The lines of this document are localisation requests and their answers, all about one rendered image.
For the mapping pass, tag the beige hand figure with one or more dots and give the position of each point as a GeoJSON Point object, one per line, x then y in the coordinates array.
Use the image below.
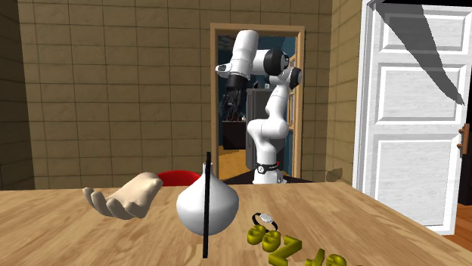
{"type": "Point", "coordinates": [132, 197]}

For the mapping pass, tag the wooden door frame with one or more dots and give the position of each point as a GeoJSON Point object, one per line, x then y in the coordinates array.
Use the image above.
{"type": "Point", "coordinates": [213, 118]}

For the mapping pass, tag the white round vase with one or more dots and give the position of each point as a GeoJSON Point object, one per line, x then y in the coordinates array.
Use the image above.
{"type": "Point", "coordinates": [223, 206]}

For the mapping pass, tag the dark cabinet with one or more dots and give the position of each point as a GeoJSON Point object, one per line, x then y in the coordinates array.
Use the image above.
{"type": "Point", "coordinates": [233, 135]}

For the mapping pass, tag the black thin stick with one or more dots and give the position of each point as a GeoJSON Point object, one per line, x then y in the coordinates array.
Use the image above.
{"type": "Point", "coordinates": [206, 221]}

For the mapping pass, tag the white panelled door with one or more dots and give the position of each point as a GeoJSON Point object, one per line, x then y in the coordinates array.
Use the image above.
{"type": "Point", "coordinates": [409, 165]}

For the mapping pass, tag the olive green number sign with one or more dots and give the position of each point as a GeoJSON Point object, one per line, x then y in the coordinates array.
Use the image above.
{"type": "Point", "coordinates": [285, 247]}

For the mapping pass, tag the red round object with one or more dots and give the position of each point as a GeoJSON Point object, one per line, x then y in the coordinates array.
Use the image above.
{"type": "Point", "coordinates": [177, 179]}

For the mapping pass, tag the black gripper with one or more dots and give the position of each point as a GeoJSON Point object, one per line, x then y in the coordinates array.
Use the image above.
{"type": "Point", "coordinates": [233, 84]}

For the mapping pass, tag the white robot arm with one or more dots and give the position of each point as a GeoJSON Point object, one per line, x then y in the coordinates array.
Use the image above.
{"type": "Point", "coordinates": [268, 129]}

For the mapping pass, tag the grey refrigerator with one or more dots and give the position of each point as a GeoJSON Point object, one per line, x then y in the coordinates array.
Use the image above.
{"type": "Point", "coordinates": [254, 107]}

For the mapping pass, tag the black wristwatch with white face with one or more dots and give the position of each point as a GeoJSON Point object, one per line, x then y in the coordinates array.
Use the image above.
{"type": "Point", "coordinates": [264, 218]}

